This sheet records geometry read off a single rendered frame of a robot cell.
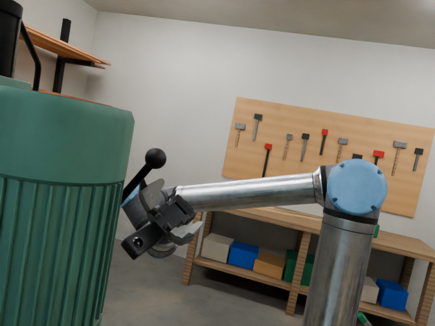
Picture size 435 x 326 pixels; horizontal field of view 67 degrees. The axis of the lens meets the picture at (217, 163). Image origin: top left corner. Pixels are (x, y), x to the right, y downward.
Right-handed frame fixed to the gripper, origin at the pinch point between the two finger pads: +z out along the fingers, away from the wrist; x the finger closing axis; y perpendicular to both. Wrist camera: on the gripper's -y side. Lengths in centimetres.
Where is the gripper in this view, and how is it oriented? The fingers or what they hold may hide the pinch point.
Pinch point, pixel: (164, 209)
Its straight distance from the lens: 63.2
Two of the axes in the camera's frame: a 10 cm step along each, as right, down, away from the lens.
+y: 7.0, -5.6, 4.5
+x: 6.8, 7.1, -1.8
